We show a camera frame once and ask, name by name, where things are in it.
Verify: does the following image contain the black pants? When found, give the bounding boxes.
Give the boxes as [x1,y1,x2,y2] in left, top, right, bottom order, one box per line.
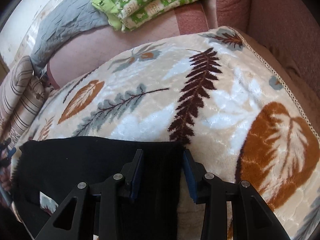
[11,137,184,239]

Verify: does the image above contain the beige striped folded blanket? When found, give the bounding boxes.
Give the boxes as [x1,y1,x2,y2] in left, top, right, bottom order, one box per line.
[1,56,45,148]

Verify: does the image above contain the cream leaf-pattern fleece blanket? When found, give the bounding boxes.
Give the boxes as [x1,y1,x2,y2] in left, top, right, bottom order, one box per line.
[20,27,319,239]

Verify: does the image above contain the grey quilted cloth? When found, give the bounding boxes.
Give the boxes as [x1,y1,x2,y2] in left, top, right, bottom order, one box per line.
[30,0,108,76]

